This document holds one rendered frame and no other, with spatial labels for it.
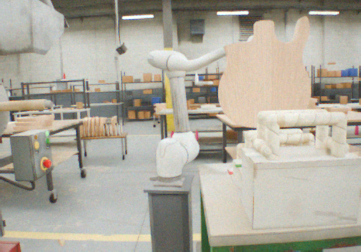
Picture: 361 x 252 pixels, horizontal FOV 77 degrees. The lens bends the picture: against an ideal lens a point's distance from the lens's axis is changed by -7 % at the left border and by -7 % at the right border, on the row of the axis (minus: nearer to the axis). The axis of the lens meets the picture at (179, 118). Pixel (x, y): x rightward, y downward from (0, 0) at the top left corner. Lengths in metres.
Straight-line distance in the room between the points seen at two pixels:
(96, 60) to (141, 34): 2.50
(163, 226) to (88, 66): 11.51
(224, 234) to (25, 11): 0.73
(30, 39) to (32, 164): 0.61
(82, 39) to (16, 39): 12.28
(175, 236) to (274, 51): 1.19
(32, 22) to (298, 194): 0.78
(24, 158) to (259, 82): 1.00
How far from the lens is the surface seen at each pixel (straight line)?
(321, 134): 0.74
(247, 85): 0.94
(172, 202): 1.51
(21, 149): 1.18
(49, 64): 13.61
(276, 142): 0.61
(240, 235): 0.64
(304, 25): 1.03
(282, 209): 0.66
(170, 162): 1.47
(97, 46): 12.64
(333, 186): 0.69
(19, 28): 0.73
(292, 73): 0.99
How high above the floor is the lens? 1.27
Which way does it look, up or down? 7 degrees down
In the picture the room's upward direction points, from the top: 2 degrees counter-clockwise
